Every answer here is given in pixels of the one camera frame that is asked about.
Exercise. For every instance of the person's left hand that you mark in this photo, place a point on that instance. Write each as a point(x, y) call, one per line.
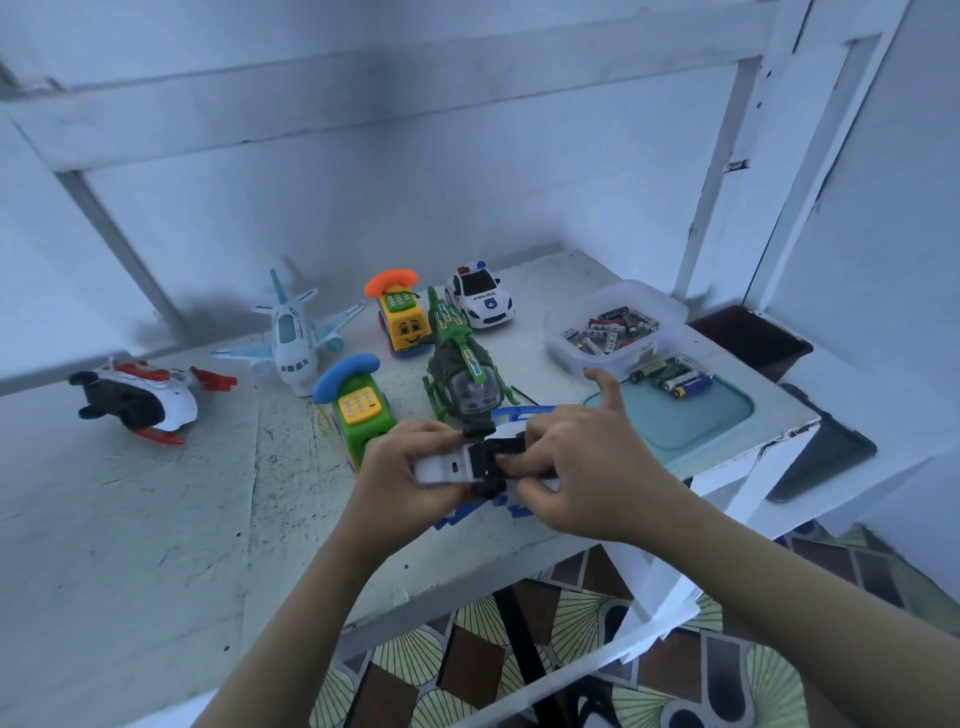
point(398, 488)

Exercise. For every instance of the person's right hand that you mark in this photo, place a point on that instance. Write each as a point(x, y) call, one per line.
point(600, 473)

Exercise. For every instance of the green orange toy car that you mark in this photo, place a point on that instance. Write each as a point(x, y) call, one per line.
point(357, 408)

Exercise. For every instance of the white blue toy vehicle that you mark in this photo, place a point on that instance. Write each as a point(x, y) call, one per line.
point(488, 462)

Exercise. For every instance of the teal container lid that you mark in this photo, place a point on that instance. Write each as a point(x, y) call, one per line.
point(698, 413)

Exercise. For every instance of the pile of batteries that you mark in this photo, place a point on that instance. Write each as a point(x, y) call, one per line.
point(668, 375)

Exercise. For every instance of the clear plastic container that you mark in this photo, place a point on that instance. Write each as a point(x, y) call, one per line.
point(578, 353)

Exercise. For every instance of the dark green toy helicopter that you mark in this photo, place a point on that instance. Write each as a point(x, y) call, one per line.
point(462, 375)

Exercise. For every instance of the heap of mixed batteries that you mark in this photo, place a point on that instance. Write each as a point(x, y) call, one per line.
point(612, 330)

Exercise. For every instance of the yellow orange toy car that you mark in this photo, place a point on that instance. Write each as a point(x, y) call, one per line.
point(398, 312)

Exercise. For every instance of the white toy airplane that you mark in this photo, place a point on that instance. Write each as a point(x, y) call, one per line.
point(293, 338)

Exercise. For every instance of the dark brown storage box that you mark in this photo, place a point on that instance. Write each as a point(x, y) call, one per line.
point(750, 338)

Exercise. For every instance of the black white toy car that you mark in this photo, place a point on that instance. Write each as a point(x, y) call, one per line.
point(480, 297)

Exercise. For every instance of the grey storage box lid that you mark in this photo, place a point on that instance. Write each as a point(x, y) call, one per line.
point(825, 443)

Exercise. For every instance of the red white toy vehicle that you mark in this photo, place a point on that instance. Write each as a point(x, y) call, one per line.
point(143, 398)

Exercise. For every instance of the person's right forearm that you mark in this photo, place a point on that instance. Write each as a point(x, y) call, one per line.
point(818, 623)

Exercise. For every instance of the person's left forearm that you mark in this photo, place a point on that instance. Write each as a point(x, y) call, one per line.
point(285, 645)

